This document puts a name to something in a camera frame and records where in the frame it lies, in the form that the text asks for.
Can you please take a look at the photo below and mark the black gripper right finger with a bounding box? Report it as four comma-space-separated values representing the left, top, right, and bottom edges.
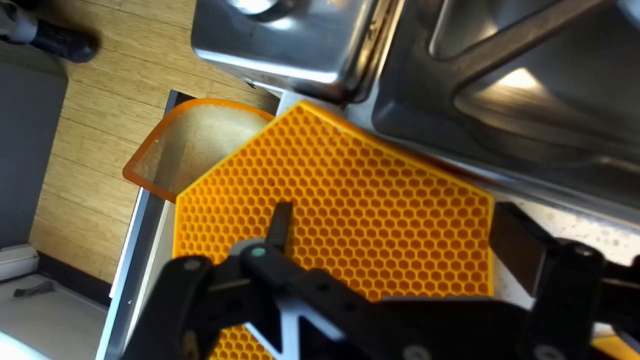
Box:
489, 197, 640, 360

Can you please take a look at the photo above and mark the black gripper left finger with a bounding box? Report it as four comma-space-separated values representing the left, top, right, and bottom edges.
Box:
121, 199, 376, 360

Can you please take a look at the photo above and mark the orange honeycomb silicone coaster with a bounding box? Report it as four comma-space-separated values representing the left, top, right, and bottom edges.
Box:
169, 98, 496, 360

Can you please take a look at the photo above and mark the stainless steel gas stove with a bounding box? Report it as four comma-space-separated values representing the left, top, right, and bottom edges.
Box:
188, 0, 640, 231

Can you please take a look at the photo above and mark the translucent orange plastic sheet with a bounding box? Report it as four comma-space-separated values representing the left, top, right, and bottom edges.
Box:
120, 95, 275, 204

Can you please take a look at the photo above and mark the small dark floor item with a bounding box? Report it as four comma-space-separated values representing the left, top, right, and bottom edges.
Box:
12, 277, 56, 299

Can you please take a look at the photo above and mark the white rounded object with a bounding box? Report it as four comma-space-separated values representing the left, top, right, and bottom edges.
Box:
0, 241, 40, 284

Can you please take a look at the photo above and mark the grey bin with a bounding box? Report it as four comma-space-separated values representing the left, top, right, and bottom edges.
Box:
0, 39, 70, 250

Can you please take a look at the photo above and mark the black shoe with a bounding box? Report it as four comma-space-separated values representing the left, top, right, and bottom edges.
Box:
0, 0, 102, 65

